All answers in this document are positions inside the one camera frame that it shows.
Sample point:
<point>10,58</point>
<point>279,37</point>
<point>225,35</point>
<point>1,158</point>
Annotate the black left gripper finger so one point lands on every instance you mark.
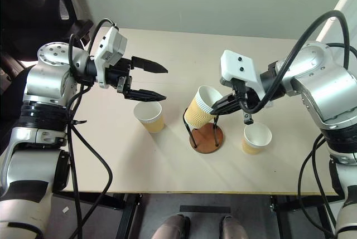
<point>145,95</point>
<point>147,65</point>

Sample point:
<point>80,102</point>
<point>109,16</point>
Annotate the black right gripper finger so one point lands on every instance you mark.
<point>226,102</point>
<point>227,110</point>

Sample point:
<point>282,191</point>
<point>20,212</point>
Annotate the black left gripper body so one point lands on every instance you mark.
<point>117,73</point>

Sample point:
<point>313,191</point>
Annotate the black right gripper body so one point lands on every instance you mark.
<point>251,98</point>

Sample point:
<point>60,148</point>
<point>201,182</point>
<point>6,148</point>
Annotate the ribbed tan paper cup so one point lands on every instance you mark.
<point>153,123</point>
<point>252,145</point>
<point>199,112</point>

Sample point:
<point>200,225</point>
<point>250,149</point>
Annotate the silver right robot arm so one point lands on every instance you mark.
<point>326,83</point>

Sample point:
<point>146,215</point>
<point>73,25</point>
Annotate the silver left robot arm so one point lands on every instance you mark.
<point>42,83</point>

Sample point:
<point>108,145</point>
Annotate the black office chair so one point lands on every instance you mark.
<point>28,2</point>

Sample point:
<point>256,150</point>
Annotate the small white tag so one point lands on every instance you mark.
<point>65,210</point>

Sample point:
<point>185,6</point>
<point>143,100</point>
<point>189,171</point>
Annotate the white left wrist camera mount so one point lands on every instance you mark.
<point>111,46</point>

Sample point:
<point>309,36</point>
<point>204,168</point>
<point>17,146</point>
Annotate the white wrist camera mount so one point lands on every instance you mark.
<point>237,67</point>
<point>111,46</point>

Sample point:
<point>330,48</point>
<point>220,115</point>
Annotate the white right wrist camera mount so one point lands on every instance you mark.
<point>237,67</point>

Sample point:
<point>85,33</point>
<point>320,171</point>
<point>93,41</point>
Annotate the black metal table frame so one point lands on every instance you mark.
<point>129,214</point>

